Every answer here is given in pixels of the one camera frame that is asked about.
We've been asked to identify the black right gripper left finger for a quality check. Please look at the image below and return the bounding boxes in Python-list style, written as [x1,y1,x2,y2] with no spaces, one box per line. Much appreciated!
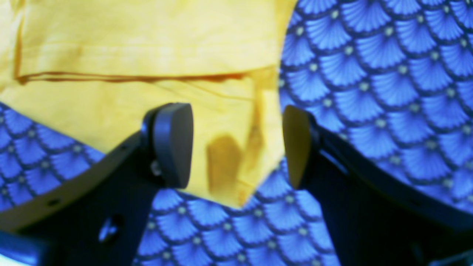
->
[0,103,194,266]

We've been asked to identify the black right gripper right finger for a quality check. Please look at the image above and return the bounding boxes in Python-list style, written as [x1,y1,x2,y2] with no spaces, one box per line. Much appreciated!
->
[283,105,473,266]

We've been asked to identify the yellow T-shirt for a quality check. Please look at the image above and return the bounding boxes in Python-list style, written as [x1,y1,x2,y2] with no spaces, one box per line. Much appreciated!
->
[1,0,297,208]

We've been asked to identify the blue fan-pattern tablecloth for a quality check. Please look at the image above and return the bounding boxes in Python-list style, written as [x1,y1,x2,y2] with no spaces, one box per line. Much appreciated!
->
[1,0,473,266]

